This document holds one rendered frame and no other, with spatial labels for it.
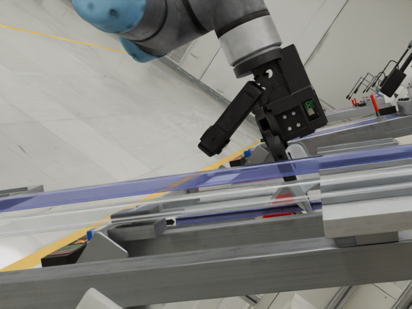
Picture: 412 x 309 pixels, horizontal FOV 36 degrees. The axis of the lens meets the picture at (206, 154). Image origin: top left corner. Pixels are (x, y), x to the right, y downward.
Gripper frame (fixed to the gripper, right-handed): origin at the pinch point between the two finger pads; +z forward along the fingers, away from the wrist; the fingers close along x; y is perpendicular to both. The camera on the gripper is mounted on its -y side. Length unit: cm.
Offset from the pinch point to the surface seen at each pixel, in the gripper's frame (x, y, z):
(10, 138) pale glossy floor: 203, -143, -56
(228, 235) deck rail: -10.1, -8.4, -1.2
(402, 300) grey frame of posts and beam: 60, 5, 35
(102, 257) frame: -14.5, -22.4, -4.7
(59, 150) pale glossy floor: 233, -136, -44
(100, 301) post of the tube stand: -38.7, -12.7, -3.8
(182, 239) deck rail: -10.1, -13.9, -2.7
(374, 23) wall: 871, 93, -90
